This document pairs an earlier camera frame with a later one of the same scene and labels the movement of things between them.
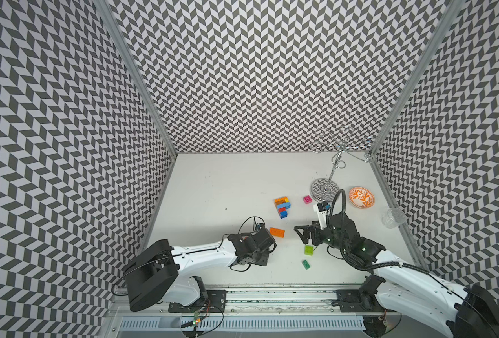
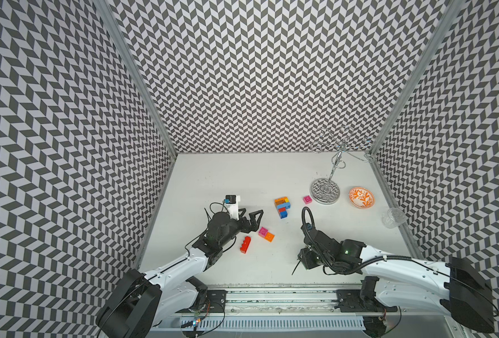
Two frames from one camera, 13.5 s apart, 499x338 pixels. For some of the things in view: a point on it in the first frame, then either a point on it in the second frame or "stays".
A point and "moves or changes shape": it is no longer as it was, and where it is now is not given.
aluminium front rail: (278, 301) stays
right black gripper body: (325, 236) → (311, 260)
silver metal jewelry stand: (340, 143) stays
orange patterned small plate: (361, 198) stays
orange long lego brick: (278, 232) moves or changes shape
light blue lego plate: (286, 205) stays
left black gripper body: (260, 258) → (240, 225)
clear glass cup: (393, 217) stays
